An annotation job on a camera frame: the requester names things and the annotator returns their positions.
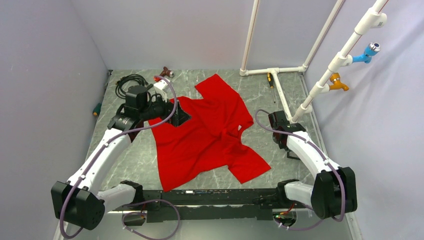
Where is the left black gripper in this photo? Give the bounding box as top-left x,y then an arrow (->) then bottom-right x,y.
139,90 -> 192,127

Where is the red t-shirt garment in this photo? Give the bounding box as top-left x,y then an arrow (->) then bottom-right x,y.
149,74 -> 270,192

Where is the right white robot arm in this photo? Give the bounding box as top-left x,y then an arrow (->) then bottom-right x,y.
268,110 -> 358,219

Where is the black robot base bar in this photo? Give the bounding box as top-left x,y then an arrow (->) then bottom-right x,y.
117,188 -> 303,223

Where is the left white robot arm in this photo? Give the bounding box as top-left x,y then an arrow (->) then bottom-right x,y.
50,84 -> 189,239

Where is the brown pipe fitting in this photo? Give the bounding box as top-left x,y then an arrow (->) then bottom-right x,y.
159,66 -> 175,78

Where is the yellow black screwdriver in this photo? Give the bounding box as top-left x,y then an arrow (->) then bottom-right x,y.
267,72 -> 276,103

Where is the orange pipe tap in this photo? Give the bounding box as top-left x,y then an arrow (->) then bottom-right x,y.
329,72 -> 350,92

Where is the blue pipe tap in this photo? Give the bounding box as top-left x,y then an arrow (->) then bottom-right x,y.
352,42 -> 381,64

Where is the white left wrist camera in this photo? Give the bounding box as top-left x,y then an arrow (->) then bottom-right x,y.
153,78 -> 173,102

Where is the coiled black cable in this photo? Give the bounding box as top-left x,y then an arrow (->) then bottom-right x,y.
114,73 -> 154,99

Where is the green handle tool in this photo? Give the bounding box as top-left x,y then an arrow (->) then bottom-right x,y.
92,103 -> 102,117

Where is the small black square frame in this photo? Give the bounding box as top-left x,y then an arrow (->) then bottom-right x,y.
286,149 -> 301,161

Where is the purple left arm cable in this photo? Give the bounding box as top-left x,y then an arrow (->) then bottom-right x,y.
58,75 -> 181,240

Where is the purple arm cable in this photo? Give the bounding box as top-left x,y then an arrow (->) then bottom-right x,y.
254,109 -> 347,232
58,75 -> 181,240

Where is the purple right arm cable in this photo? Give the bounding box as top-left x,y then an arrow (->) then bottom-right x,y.
254,109 -> 347,232

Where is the white pvc pipe frame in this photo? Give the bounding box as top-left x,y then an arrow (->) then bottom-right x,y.
239,0 -> 390,123

